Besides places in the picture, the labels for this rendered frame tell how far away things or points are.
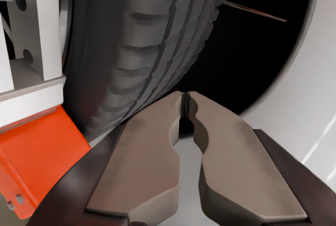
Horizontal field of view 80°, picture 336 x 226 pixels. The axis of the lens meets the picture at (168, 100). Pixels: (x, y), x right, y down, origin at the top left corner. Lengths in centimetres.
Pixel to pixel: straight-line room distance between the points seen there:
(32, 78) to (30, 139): 6
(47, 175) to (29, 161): 2
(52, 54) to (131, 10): 8
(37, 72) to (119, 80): 7
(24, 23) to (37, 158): 12
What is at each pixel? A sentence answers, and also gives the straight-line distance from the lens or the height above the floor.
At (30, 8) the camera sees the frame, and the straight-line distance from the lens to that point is 19.
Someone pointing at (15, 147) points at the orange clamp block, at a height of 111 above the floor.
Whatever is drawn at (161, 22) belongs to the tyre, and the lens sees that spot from 21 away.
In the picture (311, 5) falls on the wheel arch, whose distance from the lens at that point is 45.
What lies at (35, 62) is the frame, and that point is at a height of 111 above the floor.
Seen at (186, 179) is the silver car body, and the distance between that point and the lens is 67.
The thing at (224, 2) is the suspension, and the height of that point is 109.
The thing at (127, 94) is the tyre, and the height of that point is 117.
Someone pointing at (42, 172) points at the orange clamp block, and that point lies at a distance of 23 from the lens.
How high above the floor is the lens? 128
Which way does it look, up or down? 20 degrees down
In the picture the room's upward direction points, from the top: 116 degrees clockwise
